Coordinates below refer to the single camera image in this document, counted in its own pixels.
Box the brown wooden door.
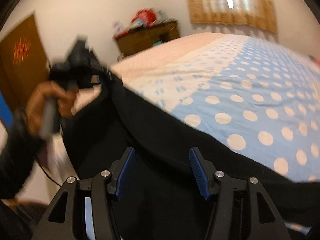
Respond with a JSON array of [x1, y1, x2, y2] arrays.
[[0, 13, 51, 131]]

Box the brown wooden desk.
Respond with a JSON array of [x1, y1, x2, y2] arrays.
[[114, 20, 180, 57]]

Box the polka dot bed cover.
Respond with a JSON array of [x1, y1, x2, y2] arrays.
[[111, 33, 319, 181]]

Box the left hand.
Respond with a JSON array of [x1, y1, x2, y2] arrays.
[[25, 81, 79, 136]]

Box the black pants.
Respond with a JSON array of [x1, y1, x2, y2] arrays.
[[63, 73, 319, 239]]

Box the beige window curtain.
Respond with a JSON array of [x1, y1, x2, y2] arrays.
[[186, 0, 277, 33]]

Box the red gift bag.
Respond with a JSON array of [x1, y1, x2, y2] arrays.
[[131, 9, 157, 27]]

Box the left forearm black sleeve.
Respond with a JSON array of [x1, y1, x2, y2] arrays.
[[1, 114, 45, 199]]

